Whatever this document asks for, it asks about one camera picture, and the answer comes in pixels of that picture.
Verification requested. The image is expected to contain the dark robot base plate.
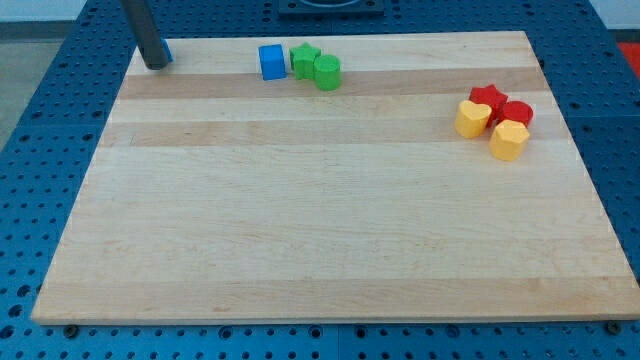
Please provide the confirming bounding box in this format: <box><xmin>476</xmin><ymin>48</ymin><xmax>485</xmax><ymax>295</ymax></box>
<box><xmin>276</xmin><ymin>0</ymin><xmax>386</xmax><ymax>16</ymax></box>

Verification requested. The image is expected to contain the yellow heart block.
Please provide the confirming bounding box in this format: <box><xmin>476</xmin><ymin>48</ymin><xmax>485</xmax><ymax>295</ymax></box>
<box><xmin>454</xmin><ymin>100</ymin><xmax>492</xmax><ymax>139</ymax></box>

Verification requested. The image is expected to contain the green cylinder block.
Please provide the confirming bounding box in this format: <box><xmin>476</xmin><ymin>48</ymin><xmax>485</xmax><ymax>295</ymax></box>
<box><xmin>314</xmin><ymin>55</ymin><xmax>341</xmax><ymax>91</ymax></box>

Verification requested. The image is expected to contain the large wooden board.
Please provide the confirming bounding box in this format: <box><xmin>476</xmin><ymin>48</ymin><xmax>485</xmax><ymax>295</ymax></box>
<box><xmin>32</xmin><ymin>31</ymin><xmax>639</xmax><ymax>325</ymax></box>

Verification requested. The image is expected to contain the grey cylindrical robot pointer rod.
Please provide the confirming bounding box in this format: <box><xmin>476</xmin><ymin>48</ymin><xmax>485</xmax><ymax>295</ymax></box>
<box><xmin>120</xmin><ymin>0</ymin><xmax>170</xmax><ymax>70</ymax></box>

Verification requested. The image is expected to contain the blue block behind rod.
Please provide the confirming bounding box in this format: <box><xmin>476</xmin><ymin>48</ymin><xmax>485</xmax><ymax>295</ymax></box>
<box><xmin>161</xmin><ymin>38</ymin><xmax>173</xmax><ymax>63</ymax></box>

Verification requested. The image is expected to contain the red star block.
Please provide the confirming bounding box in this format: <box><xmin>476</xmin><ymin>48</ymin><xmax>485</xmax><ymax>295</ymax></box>
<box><xmin>469</xmin><ymin>84</ymin><xmax>508</xmax><ymax>127</ymax></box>

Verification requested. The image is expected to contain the blue cube block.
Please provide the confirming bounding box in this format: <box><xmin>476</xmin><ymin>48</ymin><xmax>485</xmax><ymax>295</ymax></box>
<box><xmin>258</xmin><ymin>44</ymin><xmax>287</xmax><ymax>81</ymax></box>

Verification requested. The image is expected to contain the yellow hexagon block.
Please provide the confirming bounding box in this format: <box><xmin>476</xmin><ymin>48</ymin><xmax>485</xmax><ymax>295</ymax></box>
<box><xmin>489</xmin><ymin>120</ymin><xmax>530</xmax><ymax>161</ymax></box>

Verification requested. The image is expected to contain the green star block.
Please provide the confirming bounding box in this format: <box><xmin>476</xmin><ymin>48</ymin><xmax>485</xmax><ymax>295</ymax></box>
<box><xmin>289</xmin><ymin>42</ymin><xmax>322</xmax><ymax>80</ymax></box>

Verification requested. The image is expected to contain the red cylinder block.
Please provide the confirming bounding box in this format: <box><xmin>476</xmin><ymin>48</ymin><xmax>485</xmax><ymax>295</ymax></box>
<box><xmin>498</xmin><ymin>100</ymin><xmax>534</xmax><ymax>127</ymax></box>

